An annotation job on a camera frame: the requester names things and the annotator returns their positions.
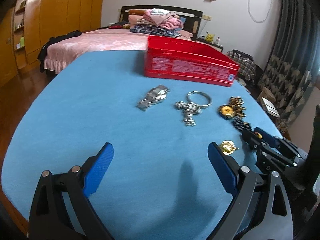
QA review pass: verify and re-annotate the pile of folded clothes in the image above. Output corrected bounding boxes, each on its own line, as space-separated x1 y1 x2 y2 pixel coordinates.
128 8 187 38

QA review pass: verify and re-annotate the white lotion bottle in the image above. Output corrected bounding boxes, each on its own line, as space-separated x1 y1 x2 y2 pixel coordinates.
215 37 220 45

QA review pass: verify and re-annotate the blue table cloth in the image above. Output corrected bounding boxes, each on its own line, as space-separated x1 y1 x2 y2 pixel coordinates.
2 51 279 239

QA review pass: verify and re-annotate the red tin box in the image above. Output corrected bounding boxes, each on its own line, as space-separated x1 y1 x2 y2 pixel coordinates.
144 35 240 87

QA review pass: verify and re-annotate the dark brown bead necklace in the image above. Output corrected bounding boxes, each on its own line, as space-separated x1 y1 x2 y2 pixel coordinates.
228 96 252 132

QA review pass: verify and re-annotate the yellow pendant bead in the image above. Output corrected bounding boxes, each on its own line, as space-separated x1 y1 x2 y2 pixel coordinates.
218 105 235 119

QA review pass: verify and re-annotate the black nightstand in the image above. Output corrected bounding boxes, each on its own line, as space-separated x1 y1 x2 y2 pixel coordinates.
196 37 223 53

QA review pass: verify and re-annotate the dark patterned curtain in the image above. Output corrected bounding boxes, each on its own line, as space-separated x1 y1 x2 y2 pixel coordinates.
259 0 319 133

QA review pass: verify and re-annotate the yellow Pikachu plush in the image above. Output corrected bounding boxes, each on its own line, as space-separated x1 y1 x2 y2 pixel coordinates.
204 32 215 43

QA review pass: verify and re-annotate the silver bangle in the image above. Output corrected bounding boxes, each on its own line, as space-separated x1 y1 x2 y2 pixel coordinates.
186 90 212 109

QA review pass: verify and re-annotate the pink covered bed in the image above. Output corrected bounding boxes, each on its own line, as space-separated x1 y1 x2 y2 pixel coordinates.
43 4 203 74

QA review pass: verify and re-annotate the white hanging cable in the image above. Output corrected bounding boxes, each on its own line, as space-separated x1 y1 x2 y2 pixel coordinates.
247 0 275 23

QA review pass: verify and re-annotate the wooden wardrobe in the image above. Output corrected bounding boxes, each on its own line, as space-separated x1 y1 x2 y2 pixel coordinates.
1 0 103 85

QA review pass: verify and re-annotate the wooden stool with boxes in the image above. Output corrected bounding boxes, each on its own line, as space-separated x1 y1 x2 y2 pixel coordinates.
257 87 280 118

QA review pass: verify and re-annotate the silver metal watch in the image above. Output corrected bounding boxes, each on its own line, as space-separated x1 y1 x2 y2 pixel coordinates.
137 85 170 111

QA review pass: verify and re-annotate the black clothing on bed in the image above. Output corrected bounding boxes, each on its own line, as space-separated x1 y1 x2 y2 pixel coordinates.
37 29 83 73

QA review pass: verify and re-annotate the silver chain necklace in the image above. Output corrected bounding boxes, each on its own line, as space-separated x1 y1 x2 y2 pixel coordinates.
173 100 203 127

